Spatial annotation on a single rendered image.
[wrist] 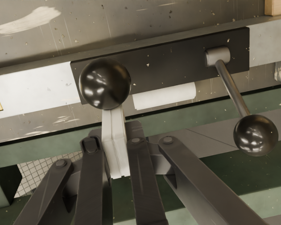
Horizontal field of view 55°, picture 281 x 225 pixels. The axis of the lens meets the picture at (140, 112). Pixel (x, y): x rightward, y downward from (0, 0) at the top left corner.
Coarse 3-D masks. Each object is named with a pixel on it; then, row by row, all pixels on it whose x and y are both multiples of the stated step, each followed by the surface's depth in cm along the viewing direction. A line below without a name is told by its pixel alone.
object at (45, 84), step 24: (240, 24) 32; (264, 24) 31; (120, 48) 31; (264, 48) 32; (0, 72) 31; (24, 72) 30; (48, 72) 30; (0, 96) 30; (24, 96) 31; (48, 96) 31; (72, 96) 31
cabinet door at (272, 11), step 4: (268, 0) 33; (272, 0) 32; (276, 0) 32; (280, 0) 32; (268, 4) 33; (272, 4) 32; (276, 4) 32; (280, 4) 32; (264, 8) 34; (268, 8) 33; (272, 8) 32; (276, 8) 32; (280, 8) 32; (264, 12) 34; (268, 12) 33; (272, 12) 32; (276, 12) 32; (280, 12) 32; (272, 16) 33
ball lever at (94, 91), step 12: (96, 60) 19; (108, 60) 19; (84, 72) 19; (96, 72) 18; (108, 72) 18; (120, 72) 18; (84, 84) 18; (96, 84) 18; (108, 84) 18; (120, 84) 18; (84, 96) 19; (96, 96) 18; (108, 96) 18; (120, 96) 19; (108, 108) 19
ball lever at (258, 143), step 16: (224, 48) 30; (208, 64) 30; (224, 64) 29; (224, 80) 28; (240, 96) 27; (240, 112) 26; (240, 128) 24; (256, 128) 23; (272, 128) 23; (240, 144) 24; (256, 144) 23; (272, 144) 23
